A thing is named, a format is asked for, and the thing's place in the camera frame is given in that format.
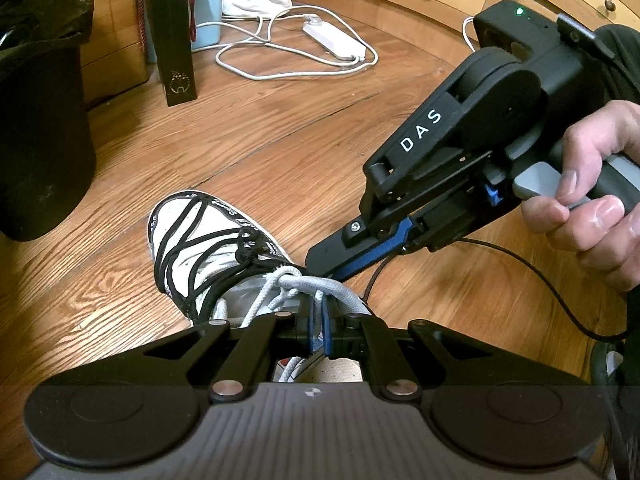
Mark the white shoelace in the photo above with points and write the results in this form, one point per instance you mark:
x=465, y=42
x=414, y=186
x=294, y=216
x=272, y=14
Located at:
x=310, y=285

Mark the wooden nightstand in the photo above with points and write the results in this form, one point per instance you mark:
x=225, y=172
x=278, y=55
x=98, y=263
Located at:
x=110, y=20

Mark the black trash bin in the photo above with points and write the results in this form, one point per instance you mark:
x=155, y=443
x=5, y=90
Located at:
x=45, y=160

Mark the person's right hand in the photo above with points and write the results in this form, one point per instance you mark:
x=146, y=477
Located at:
x=600, y=240

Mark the black paper bag gold emblem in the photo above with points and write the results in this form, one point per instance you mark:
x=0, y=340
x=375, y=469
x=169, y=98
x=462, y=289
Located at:
x=172, y=35

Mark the white and black sneaker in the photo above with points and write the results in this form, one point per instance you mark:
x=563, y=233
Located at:
x=232, y=285

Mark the black shoelace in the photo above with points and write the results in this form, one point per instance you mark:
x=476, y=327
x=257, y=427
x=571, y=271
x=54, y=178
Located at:
x=250, y=250

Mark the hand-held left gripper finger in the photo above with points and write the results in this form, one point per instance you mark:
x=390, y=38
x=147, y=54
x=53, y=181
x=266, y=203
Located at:
x=328, y=332
x=316, y=330

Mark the light blue plastic bin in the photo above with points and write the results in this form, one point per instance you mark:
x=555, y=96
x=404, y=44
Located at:
x=207, y=10

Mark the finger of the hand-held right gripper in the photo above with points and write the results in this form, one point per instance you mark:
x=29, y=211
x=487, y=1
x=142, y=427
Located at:
x=370, y=252

